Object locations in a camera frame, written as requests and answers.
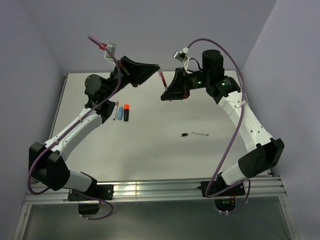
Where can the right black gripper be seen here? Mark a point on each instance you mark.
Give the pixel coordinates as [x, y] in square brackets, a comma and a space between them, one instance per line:
[177, 89]

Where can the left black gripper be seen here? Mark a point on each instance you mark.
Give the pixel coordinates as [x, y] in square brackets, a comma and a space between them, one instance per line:
[136, 74]

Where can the red pen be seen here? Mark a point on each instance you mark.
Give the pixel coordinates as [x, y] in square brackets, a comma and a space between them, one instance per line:
[161, 75]

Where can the black orange highlighter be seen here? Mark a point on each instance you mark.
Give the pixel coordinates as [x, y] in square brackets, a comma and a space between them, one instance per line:
[126, 112]

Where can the blue highlighter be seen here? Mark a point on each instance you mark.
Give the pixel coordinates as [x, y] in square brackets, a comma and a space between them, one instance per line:
[120, 113]

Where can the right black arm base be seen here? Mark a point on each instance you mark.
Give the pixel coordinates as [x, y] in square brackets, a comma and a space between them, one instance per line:
[228, 203]

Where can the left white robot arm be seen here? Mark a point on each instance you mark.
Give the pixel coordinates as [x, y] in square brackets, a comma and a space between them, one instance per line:
[47, 161]

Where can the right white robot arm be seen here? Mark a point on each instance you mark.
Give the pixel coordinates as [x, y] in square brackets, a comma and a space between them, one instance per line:
[263, 151]

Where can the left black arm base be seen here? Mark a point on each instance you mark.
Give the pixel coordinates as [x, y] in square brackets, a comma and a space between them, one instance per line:
[92, 200]

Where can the white black pen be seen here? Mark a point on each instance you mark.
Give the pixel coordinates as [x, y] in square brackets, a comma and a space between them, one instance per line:
[201, 134]

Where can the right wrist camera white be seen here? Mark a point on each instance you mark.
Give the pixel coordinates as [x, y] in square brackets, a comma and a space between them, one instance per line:
[182, 56]

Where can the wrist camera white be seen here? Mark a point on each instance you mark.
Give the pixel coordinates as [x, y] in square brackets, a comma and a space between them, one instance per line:
[182, 56]
[111, 48]

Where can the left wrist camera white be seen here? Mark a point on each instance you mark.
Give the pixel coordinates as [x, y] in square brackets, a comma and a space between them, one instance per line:
[111, 48]

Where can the aluminium rail frame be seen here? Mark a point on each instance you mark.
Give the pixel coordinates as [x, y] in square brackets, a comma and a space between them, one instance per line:
[156, 175]

